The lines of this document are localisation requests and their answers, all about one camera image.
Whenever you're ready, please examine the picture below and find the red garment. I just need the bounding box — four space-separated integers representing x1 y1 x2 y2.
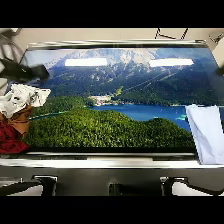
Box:
0 121 31 155

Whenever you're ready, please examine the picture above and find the black garment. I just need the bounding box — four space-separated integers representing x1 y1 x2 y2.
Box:
0 57 50 83

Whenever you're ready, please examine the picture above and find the white garment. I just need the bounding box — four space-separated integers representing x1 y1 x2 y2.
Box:
0 83 52 120

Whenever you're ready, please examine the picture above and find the brown garment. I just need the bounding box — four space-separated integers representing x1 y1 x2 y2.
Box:
0 104 35 136

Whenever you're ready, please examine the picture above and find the pale lilac folded garment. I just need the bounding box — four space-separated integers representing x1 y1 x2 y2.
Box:
184 104 224 166

